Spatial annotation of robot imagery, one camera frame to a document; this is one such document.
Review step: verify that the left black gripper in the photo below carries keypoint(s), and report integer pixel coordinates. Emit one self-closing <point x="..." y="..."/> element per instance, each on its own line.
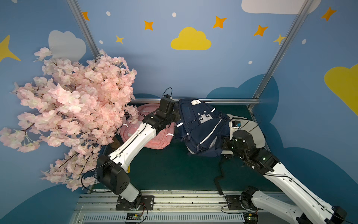
<point x="173" y="112"/>

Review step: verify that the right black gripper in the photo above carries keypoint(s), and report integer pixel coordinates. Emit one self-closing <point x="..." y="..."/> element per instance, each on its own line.
<point x="226" y="144"/>

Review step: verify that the pink backpack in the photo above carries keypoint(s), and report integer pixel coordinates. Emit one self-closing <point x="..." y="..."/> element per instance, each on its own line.
<point x="160" y="140"/>

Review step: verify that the navy blue backpack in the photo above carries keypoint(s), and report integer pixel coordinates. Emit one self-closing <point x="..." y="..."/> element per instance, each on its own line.
<point x="203" y="129"/>

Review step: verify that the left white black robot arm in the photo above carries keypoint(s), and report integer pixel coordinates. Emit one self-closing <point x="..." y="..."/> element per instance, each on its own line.
<point x="112" y="169"/>

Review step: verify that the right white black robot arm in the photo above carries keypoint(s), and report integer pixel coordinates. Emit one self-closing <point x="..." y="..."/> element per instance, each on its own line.
<point x="308" y="208"/>

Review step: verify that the beige backpack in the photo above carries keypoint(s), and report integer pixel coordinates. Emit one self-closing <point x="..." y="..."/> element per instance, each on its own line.
<point x="251" y="127"/>

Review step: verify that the rear horizontal aluminium bar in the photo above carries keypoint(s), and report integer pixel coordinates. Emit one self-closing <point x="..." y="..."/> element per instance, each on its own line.
<point x="210" y="101"/>

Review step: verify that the right green circuit board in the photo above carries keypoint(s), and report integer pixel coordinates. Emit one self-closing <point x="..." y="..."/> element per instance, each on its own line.
<point x="250" y="218"/>

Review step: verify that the green circuit board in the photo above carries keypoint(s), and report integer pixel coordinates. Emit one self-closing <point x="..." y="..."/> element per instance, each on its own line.
<point x="250" y="218"/>
<point x="133" y="218"/>

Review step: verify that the pink cherry blossom tree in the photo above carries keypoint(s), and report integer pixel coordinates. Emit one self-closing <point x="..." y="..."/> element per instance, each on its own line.
<point x="79" y="106"/>

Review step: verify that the left green circuit board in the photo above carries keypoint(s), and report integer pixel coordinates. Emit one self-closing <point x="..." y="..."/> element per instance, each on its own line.
<point x="133" y="218"/>

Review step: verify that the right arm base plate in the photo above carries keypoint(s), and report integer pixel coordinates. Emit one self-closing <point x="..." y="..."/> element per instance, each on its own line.
<point x="237" y="202"/>

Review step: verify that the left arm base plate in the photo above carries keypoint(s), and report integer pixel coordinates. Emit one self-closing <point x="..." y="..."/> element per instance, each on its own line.
<point x="141" y="202"/>

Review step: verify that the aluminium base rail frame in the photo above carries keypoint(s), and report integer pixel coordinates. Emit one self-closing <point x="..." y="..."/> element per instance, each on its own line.
<point x="170" y="207"/>

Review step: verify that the left aluminium frame post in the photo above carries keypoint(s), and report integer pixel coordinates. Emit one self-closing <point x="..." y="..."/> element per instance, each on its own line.
<point x="82" y="23"/>

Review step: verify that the aluminium frame post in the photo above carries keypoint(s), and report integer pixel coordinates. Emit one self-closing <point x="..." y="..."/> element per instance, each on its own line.
<point x="292" y="32"/>
<point x="82" y="23"/>

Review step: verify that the right aluminium frame post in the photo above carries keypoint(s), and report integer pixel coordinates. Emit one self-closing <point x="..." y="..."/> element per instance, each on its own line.
<point x="292" y="32"/>

